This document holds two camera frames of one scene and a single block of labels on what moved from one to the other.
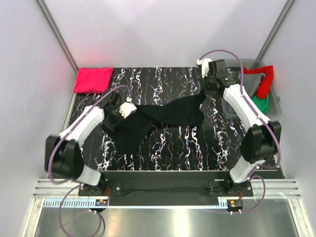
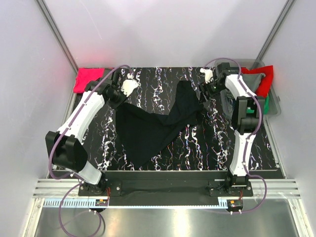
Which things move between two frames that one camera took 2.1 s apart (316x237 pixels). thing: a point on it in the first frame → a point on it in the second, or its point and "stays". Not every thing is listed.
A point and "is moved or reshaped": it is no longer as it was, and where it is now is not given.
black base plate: x=166 y=188 stays
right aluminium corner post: x=280 y=20 stays
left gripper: x=112 y=126 → x=113 y=105
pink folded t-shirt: x=93 y=80 stays
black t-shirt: x=129 y=134 is moved or reshaped
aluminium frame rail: x=64 y=188 stays
